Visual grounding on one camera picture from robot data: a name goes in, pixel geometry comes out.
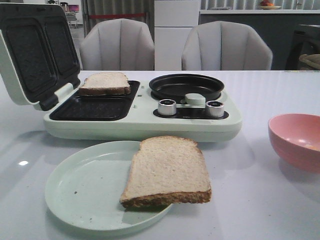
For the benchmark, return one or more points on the right grey upholstered chair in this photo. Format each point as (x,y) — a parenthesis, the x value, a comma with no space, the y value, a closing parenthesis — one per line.
(225,46)

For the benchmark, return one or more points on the white refrigerator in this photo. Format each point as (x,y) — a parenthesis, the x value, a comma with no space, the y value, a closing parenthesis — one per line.
(173,21)

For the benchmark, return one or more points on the fruit bowl on counter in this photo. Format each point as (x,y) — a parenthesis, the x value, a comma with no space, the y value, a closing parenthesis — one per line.
(267,5)

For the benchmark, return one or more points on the pink bowl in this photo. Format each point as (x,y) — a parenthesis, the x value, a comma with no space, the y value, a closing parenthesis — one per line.
(295,137)

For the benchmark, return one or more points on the grey upholstered chair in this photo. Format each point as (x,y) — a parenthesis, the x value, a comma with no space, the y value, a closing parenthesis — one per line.
(118,44)
(225,46)

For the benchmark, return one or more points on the silver control knob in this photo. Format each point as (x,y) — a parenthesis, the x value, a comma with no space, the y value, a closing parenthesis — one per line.
(167,107)
(214,109)

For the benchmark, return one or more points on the mint green sandwich maker lid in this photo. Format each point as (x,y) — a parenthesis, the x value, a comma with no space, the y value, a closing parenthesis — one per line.
(37,54)

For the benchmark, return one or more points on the mint green round plate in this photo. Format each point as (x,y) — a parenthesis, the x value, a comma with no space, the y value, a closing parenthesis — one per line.
(84,191)

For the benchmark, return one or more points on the white bread slice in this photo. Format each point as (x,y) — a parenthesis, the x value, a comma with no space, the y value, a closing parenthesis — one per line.
(105,83)
(167,170)

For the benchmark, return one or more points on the red barrier belt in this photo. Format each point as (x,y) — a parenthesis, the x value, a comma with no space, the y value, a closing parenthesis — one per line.
(117,16)

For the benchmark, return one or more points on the left silver control knob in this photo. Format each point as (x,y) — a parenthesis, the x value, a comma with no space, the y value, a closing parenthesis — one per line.
(167,107)

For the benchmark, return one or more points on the mint green breakfast maker base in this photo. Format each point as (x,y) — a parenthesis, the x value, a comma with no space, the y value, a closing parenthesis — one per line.
(135,117)

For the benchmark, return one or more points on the left grey upholstered chair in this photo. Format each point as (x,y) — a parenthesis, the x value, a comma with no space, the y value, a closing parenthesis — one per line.
(118,44)

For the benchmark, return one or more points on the right silver control knob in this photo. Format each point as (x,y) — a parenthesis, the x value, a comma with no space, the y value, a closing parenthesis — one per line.
(214,109)

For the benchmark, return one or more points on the black round frying pan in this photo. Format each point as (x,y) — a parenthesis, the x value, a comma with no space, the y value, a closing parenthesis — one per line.
(176,86)

